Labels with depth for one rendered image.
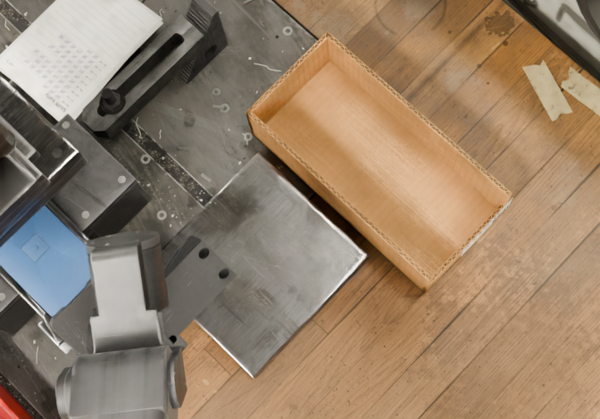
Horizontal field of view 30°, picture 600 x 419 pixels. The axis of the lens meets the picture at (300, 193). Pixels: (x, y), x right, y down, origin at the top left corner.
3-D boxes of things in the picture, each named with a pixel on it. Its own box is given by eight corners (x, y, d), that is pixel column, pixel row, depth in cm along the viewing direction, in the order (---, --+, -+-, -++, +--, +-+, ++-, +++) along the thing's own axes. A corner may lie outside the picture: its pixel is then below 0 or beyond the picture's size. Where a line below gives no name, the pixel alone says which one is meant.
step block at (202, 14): (186, 85, 121) (172, 54, 113) (167, 67, 122) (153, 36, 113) (228, 44, 122) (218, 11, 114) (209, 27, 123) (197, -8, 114)
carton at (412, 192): (424, 295, 115) (429, 281, 107) (252, 136, 120) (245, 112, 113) (508, 207, 117) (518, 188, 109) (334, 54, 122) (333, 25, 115)
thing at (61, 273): (85, 349, 106) (78, 345, 103) (-23, 241, 109) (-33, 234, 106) (137, 296, 107) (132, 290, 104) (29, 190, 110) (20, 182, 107)
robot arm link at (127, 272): (70, 238, 90) (34, 271, 78) (176, 226, 90) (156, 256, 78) (91, 376, 92) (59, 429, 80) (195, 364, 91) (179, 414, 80)
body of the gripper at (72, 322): (100, 266, 97) (116, 280, 90) (179, 343, 100) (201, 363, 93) (45, 321, 96) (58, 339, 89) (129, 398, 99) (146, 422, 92)
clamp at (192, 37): (114, 157, 120) (93, 129, 110) (93, 137, 120) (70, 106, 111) (213, 62, 122) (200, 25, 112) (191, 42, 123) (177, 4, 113)
